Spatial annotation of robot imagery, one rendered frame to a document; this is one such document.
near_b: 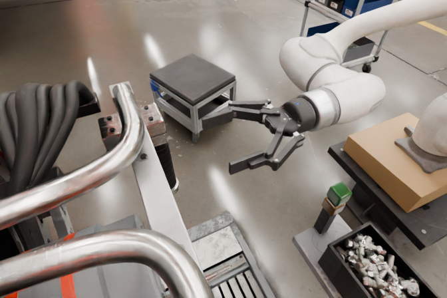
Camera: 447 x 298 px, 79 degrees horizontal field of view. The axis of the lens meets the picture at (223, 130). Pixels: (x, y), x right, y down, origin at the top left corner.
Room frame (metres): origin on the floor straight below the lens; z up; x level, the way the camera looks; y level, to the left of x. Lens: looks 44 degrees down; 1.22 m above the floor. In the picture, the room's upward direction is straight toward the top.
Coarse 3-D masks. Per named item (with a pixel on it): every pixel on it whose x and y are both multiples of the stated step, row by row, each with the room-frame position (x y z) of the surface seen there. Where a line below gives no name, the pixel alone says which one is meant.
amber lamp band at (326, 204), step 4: (324, 200) 0.38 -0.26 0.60; (328, 200) 0.37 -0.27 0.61; (324, 204) 0.37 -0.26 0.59; (328, 204) 0.36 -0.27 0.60; (332, 204) 0.36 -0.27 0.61; (344, 204) 0.36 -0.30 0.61; (324, 208) 0.37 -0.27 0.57; (328, 208) 0.36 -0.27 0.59; (332, 208) 0.35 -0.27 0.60; (336, 208) 0.35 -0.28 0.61; (340, 208) 0.35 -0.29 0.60; (328, 212) 0.35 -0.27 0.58; (332, 212) 0.35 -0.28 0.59; (336, 212) 0.35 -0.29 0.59
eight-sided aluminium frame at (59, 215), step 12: (0, 156) 0.30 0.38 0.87; (0, 168) 0.27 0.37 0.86; (0, 180) 0.26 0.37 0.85; (36, 216) 0.26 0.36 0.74; (48, 216) 0.26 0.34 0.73; (60, 216) 0.26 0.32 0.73; (36, 228) 0.24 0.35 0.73; (48, 228) 0.26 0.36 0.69; (60, 228) 0.24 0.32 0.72; (72, 228) 0.26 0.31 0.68; (36, 240) 0.22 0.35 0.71; (48, 240) 0.23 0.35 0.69
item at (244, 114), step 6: (234, 108) 0.46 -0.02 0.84; (240, 108) 0.46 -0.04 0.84; (246, 108) 0.46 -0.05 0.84; (234, 114) 0.46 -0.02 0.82; (240, 114) 0.45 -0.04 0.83; (246, 114) 0.45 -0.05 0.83; (252, 114) 0.45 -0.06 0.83; (258, 114) 0.44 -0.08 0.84; (270, 114) 0.44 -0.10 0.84; (276, 114) 0.43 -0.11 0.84; (252, 120) 0.44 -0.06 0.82; (258, 120) 0.44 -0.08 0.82; (264, 120) 0.45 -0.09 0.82
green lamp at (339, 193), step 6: (336, 186) 0.38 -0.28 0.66; (342, 186) 0.38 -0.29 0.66; (330, 192) 0.37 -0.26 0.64; (336, 192) 0.36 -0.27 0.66; (342, 192) 0.36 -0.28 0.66; (348, 192) 0.36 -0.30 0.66; (330, 198) 0.37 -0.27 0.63; (336, 198) 0.35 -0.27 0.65; (342, 198) 0.35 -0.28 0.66; (348, 198) 0.36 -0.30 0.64; (336, 204) 0.35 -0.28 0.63
